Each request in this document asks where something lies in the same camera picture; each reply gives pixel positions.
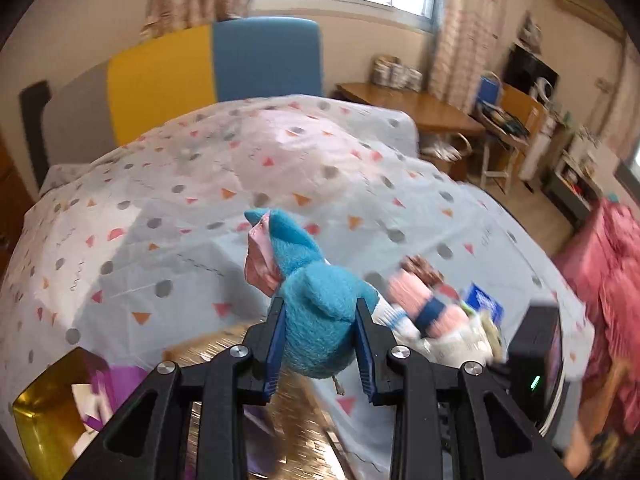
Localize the blue plush toy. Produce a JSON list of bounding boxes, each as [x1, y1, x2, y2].
[[244, 209, 381, 379]]

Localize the gold metal tray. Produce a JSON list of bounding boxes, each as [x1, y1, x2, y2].
[[12, 348, 107, 480]]

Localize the white knitted gloves bundle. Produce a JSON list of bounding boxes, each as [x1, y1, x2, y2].
[[416, 311, 506, 368]]

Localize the blue Tempo tissue pack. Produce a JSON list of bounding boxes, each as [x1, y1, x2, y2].
[[465, 284, 504, 326]]

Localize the purple gift box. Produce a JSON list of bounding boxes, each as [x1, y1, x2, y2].
[[72, 354, 148, 434]]

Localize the white tote bag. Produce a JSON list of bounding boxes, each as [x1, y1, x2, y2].
[[420, 132, 472, 170]]

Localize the white folding stool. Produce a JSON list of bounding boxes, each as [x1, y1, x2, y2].
[[475, 101, 529, 195]]

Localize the wooden desk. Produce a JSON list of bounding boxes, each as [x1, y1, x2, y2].
[[336, 82, 485, 136]]

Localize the pink ruffled fabric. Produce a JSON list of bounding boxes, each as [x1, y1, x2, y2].
[[553, 198, 639, 434]]

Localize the boxes on desk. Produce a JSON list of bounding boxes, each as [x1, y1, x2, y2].
[[371, 55, 423, 92]]

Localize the blue chair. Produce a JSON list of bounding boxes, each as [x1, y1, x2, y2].
[[474, 70, 502, 108]]

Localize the grey yellow blue sofa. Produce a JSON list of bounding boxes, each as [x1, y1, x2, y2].
[[42, 16, 323, 165]]

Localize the black television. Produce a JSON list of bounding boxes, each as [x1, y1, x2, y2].
[[502, 44, 560, 105]]

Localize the right beige curtain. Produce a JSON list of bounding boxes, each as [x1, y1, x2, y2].
[[427, 0, 501, 114]]

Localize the gripper-mounted camera box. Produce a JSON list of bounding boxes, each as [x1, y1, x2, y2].
[[506, 302, 565, 437]]

